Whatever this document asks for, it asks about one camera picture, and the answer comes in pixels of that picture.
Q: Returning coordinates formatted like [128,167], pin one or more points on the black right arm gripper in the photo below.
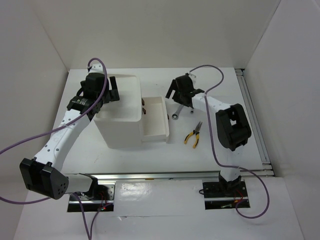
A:
[174,86]

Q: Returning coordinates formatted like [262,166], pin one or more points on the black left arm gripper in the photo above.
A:
[113,95]

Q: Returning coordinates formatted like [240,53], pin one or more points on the white bottom drawer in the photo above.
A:
[155,122]

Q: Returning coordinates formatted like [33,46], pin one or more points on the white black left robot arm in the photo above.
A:
[42,174]

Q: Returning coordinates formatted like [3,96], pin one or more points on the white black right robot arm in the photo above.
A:
[232,127]

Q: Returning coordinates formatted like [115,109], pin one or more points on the large silver ratchet wrench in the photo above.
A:
[176,114]

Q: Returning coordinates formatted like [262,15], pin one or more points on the white drawer cabinet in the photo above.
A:
[120,122]

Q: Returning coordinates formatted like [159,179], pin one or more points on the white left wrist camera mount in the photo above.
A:
[96,68]

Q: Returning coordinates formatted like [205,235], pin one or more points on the aluminium front rail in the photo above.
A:
[154,176]

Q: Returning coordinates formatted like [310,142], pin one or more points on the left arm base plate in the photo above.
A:
[102,196]

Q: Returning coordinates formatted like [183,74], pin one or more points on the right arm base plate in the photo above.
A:
[216,199]

